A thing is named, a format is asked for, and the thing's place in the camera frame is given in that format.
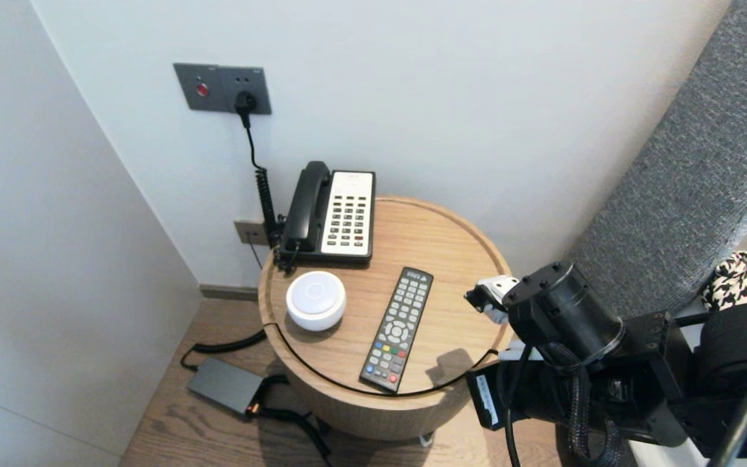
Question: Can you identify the black TV remote control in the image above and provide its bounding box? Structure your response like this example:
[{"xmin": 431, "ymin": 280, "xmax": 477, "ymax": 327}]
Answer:
[{"xmin": 359, "ymin": 267, "xmax": 434, "ymax": 394}]

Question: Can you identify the gray fabric headboard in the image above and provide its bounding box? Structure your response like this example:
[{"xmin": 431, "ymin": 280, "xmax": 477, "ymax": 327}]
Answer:
[{"xmin": 565, "ymin": 0, "xmax": 747, "ymax": 320}]

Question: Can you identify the white round smart speaker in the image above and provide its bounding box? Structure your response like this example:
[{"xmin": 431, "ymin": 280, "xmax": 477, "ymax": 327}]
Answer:
[{"xmin": 285, "ymin": 271, "xmax": 347, "ymax": 333}]

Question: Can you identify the black coiled handset cord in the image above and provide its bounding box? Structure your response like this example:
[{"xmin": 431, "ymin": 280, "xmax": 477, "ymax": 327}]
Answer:
[{"xmin": 274, "ymin": 241, "xmax": 301, "ymax": 274}]

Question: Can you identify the black plug with coiled cable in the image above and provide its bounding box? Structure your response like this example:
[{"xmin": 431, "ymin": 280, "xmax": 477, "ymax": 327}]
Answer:
[{"xmin": 181, "ymin": 91, "xmax": 281, "ymax": 372}]

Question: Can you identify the black and white telephone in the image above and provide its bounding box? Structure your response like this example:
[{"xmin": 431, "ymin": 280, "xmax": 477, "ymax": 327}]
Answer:
[{"xmin": 279, "ymin": 170, "xmax": 376, "ymax": 264}]

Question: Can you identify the gray power adapter box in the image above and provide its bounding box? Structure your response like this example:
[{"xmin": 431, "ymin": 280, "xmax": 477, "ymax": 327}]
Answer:
[{"xmin": 187, "ymin": 357, "xmax": 264, "ymax": 417}]

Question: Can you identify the gray wall switch red button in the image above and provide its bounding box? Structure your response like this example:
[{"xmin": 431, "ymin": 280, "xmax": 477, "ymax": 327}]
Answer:
[{"xmin": 174, "ymin": 63, "xmax": 222, "ymax": 112}]

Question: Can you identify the gray wall power socket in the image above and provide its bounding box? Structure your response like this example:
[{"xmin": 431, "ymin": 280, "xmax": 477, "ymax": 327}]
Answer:
[{"xmin": 218, "ymin": 65, "xmax": 272, "ymax": 115}]

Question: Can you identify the black telephone handset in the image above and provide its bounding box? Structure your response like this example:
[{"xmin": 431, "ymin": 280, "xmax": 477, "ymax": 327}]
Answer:
[{"xmin": 281, "ymin": 161, "xmax": 333, "ymax": 255}]

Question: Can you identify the braided black cable sleeve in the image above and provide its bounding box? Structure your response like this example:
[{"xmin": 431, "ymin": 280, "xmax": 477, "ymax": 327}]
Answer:
[{"xmin": 547, "ymin": 342, "xmax": 622, "ymax": 467}]

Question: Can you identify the beige wall phone jack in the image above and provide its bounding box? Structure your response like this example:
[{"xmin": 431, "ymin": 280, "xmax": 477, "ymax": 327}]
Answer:
[{"xmin": 234, "ymin": 219, "xmax": 269, "ymax": 247}]

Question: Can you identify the round wooden side table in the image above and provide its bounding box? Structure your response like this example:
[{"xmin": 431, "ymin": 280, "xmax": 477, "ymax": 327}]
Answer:
[{"xmin": 258, "ymin": 197, "xmax": 517, "ymax": 448}]

